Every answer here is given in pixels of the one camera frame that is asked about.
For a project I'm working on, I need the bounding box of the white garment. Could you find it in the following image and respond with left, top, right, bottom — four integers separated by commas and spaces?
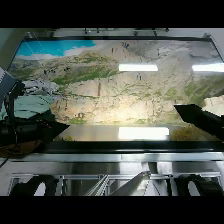
13, 79, 61, 120

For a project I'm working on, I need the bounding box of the silver frame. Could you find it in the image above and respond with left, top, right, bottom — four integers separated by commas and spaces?
0, 151, 224, 197

